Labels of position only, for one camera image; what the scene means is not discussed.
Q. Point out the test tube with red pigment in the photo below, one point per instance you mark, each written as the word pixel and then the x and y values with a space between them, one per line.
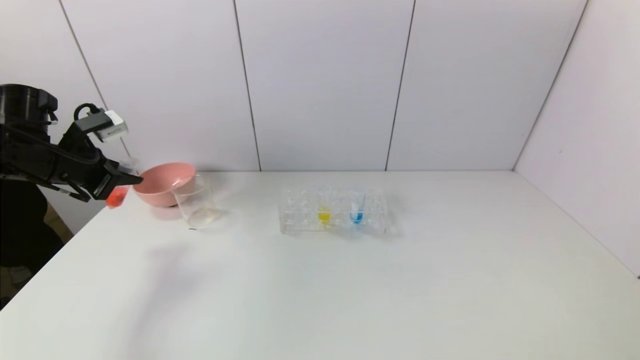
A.
pixel 117 197

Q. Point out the clear acrylic test tube rack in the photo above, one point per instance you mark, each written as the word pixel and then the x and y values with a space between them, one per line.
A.
pixel 300 220

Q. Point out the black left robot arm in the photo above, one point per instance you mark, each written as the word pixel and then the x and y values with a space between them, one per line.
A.
pixel 25 155

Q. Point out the clear glass beaker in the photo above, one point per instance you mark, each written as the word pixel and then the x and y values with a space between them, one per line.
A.
pixel 200 215

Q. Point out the pink bowl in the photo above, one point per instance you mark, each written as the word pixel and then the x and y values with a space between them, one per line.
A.
pixel 160 187

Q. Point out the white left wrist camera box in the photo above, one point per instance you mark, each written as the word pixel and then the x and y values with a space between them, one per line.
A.
pixel 111 127

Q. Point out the test tube with blue pigment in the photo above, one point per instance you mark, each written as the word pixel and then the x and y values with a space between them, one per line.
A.
pixel 356 216

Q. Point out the test tube with yellow pigment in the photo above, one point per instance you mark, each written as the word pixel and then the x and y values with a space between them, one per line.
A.
pixel 324 216

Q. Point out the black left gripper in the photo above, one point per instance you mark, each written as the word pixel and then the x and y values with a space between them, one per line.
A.
pixel 103 184

